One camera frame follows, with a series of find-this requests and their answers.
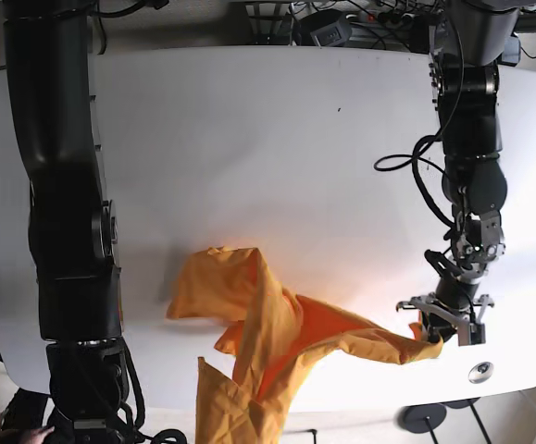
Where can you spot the person's bare hand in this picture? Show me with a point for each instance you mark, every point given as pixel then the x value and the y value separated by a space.
pixel 35 436

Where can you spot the black floor stand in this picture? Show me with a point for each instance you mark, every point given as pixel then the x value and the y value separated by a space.
pixel 423 419
pixel 470 405

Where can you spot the right black floor stand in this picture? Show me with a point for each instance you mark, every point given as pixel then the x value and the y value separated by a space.
pixel 470 405

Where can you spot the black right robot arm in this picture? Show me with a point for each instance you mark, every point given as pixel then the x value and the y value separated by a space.
pixel 72 231

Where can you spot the orange T-shirt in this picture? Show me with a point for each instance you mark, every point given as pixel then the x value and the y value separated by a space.
pixel 276 336

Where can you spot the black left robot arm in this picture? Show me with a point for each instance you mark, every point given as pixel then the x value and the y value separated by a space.
pixel 465 42

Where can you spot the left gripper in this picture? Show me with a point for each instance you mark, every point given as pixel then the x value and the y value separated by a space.
pixel 468 323

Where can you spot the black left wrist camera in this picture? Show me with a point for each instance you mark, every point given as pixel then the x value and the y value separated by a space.
pixel 436 329

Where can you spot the left black floor stand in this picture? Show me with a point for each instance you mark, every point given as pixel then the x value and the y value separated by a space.
pixel 423 419

